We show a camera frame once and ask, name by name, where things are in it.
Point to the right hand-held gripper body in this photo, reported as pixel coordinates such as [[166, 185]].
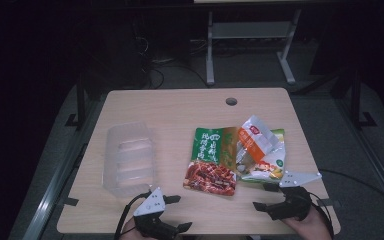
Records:
[[295, 204]]

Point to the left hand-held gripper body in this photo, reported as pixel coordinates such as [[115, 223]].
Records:
[[150, 204]]

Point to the green and white snack packet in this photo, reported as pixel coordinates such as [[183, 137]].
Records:
[[273, 163]]

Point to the clear plastic container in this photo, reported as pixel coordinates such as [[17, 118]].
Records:
[[129, 160]]

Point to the white and orange snack packet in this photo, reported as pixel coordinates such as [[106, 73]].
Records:
[[256, 140]]

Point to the green and red snack packet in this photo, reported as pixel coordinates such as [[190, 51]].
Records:
[[211, 163]]

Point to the person's right hand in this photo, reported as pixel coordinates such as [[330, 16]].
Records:
[[308, 228]]

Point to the person's left hand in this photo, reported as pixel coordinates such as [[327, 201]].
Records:
[[130, 231]]

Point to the black tape strip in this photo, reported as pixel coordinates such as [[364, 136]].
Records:
[[328, 202], [71, 201]]

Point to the black metal stand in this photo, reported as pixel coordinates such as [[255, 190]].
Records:
[[80, 103], [357, 100]]

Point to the white metal stand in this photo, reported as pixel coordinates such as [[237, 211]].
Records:
[[250, 30]]

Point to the aluminium frame rail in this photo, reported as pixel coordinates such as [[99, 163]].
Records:
[[373, 160], [56, 186]]

